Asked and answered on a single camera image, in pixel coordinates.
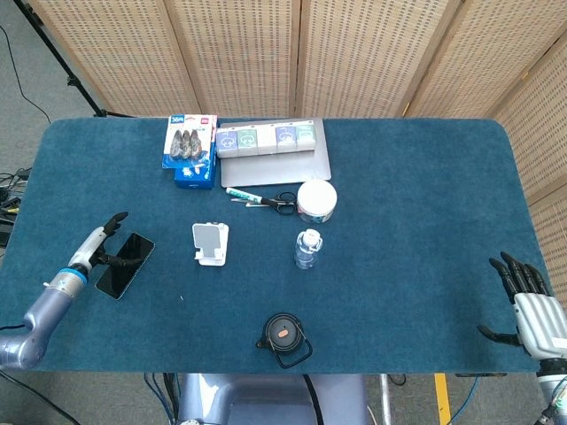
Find white phone stand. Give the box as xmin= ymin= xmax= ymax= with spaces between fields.
xmin=191 ymin=222 xmax=230 ymax=267

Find plain white tissue pack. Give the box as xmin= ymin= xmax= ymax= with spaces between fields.
xmin=256 ymin=125 xmax=278 ymax=156

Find yellow floor tape strip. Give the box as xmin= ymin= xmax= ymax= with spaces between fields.
xmin=433 ymin=374 xmax=452 ymax=425

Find clear plastic water bottle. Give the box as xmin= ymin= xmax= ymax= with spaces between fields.
xmin=294 ymin=228 xmax=323 ymax=270

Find power strip with cables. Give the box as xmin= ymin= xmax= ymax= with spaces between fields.
xmin=0 ymin=166 xmax=33 ymax=249

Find black smartphone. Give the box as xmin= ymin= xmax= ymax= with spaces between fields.
xmin=95 ymin=233 xmax=156 ymax=301

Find binder clip blister pack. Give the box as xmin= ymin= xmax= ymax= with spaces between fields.
xmin=161 ymin=113 xmax=218 ymax=170

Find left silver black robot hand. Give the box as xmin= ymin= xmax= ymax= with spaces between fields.
xmin=68 ymin=211 xmax=145 ymax=274

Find metal table leg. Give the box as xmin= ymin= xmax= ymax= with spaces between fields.
xmin=379 ymin=374 xmax=393 ymax=425

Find black tripod stand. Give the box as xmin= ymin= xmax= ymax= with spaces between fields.
xmin=12 ymin=0 xmax=134 ymax=119

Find black teapot with handle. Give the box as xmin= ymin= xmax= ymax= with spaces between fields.
xmin=255 ymin=313 xmax=314 ymax=369

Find white green marker pen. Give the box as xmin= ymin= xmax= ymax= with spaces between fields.
xmin=225 ymin=187 xmax=263 ymax=203

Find blue cardboard box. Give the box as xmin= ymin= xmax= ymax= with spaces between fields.
xmin=174 ymin=158 xmax=215 ymax=190

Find blue carpet table cover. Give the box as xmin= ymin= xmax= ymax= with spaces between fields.
xmin=0 ymin=117 xmax=555 ymax=375

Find clear jar with white lid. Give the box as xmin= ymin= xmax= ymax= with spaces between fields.
xmin=296 ymin=180 xmax=338 ymax=224

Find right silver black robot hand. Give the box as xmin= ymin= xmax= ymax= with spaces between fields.
xmin=477 ymin=251 xmax=567 ymax=360

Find silver-blue robot torso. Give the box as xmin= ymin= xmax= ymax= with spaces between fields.
xmin=176 ymin=374 xmax=371 ymax=425

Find black floor cable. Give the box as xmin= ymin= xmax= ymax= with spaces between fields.
xmin=0 ymin=25 xmax=52 ymax=125

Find wicker folding screen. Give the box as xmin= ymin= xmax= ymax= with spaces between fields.
xmin=26 ymin=0 xmax=567 ymax=306

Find grey closed laptop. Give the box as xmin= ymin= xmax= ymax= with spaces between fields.
xmin=220 ymin=117 xmax=332 ymax=189

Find black handled scissors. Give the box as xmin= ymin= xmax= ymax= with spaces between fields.
xmin=260 ymin=191 xmax=297 ymax=216

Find tissue pack green print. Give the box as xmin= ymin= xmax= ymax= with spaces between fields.
xmin=295 ymin=123 xmax=317 ymax=152
xmin=237 ymin=126 xmax=260 ymax=158

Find tissue pack purple print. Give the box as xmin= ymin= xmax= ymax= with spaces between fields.
xmin=275 ymin=124 xmax=299 ymax=154
xmin=215 ymin=127 xmax=240 ymax=159

